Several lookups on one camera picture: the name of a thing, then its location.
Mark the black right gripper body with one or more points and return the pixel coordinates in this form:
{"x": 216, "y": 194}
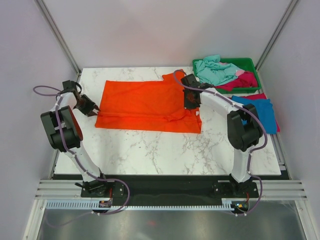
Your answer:
{"x": 188, "y": 104}

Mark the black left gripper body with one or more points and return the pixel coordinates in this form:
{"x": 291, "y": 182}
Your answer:
{"x": 82, "y": 106}

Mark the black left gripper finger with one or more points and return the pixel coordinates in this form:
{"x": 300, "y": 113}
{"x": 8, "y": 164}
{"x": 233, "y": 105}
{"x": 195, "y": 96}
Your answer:
{"x": 89, "y": 104}
{"x": 92, "y": 112}

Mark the orange t-shirt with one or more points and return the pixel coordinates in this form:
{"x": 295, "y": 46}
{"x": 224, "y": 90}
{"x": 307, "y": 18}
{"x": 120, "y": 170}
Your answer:
{"x": 147, "y": 106}

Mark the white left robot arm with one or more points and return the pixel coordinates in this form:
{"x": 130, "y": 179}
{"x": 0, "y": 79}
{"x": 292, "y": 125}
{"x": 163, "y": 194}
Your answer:
{"x": 64, "y": 132}

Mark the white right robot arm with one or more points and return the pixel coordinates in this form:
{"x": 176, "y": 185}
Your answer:
{"x": 245, "y": 131}

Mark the teal t-shirt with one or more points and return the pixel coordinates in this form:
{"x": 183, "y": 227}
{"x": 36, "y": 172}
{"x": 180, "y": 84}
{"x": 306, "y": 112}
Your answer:
{"x": 215, "y": 71}

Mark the pink t-shirt in bin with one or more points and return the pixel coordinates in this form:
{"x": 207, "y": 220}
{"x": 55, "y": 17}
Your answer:
{"x": 238, "y": 73}

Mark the magenta t-shirt in bin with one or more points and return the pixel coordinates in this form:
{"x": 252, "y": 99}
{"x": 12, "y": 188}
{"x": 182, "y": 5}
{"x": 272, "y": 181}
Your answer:
{"x": 245, "y": 80}

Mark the green plastic bin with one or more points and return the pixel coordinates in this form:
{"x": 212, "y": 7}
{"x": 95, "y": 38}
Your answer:
{"x": 217, "y": 71}

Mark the folded blue t-shirt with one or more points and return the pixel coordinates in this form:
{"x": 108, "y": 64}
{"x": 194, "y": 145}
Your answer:
{"x": 260, "y": 112}

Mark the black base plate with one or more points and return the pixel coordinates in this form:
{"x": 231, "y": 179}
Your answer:
{"x": 104, "y": 190}

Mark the white slotted cable duct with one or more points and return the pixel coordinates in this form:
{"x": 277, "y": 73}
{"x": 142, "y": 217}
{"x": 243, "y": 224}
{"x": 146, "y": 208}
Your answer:
{"x": 99, "y": 205}

